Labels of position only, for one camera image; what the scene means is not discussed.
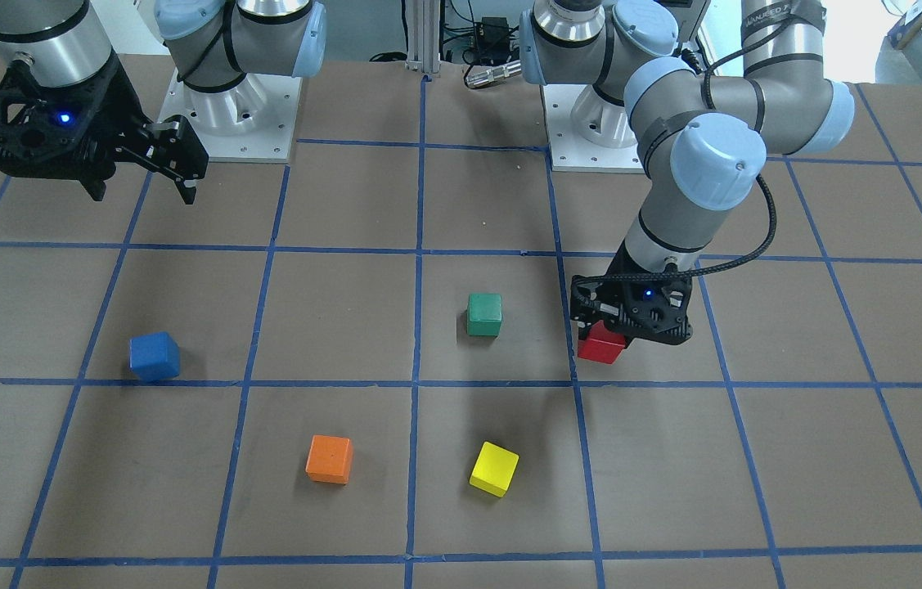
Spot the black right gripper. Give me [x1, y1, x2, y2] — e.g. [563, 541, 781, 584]
[0, 57, 209, 205]

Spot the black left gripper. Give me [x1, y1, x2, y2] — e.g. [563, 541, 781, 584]
[570, 263, 693, 344]

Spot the red wooden block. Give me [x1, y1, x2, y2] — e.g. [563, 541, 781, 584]
[576, 321, 628, 365]

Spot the blue wooden block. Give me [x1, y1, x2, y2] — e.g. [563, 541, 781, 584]
[128, 331, 181, 383]

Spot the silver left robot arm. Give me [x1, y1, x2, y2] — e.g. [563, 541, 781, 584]
[518, 1, 856, 344]

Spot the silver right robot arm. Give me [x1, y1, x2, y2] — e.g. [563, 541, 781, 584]
[0, 1, 327, 204]

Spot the green wooden block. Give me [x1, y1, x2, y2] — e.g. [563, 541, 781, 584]
[465, 292, 503, 338]

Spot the yellow wooden block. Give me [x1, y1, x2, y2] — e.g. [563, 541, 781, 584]
[469, 441, 519, 498]

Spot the orange wooden block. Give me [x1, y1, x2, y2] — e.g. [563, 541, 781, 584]
[306, 434, 353, 485]

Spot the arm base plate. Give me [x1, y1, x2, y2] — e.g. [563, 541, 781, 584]
[159, 74, 304, 164]

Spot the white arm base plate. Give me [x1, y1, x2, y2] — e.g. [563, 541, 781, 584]
[542, 83, 644, 174]

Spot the black braided cable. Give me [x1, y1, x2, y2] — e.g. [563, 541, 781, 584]
[678, 49, 777, 276]

